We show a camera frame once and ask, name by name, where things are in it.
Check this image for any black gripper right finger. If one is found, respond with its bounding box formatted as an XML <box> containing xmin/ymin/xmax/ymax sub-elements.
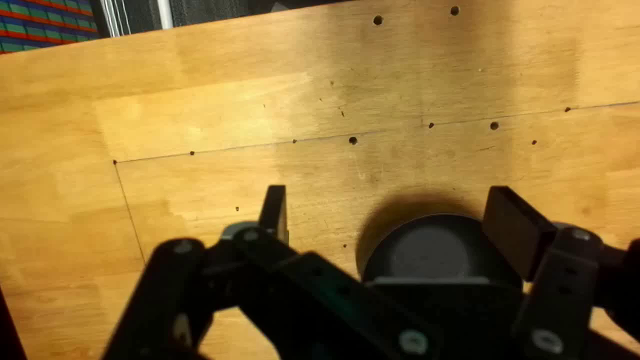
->
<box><xmin>480</xmin><ymin>184</ymin><xmax>640</xmax><ymax>360</ymax></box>

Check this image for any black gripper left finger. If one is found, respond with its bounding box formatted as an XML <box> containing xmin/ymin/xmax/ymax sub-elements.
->
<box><xmin>100</xmin><ymin>184</ymin><xmax>431</xmax><ymax>360</ymax></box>

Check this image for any dark grey bowl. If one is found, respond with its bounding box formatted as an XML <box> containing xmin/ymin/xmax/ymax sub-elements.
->
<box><xmin>361</xmin><ymin>213</ymin><xmax>517</xmax><ymax>286</ymax></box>

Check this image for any colourful striped rug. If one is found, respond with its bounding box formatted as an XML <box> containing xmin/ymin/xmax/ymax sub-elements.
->
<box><xmin>0</xmin><ymin>0</ymin><xmax>100</xmax><ymax>56</ymax></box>

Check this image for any white metal frame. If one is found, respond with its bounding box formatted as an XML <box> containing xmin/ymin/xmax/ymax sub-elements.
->
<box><xmin>98</xmin><ymin>0</ymin><xmax>177</xmax><ymax>38</ymax></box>

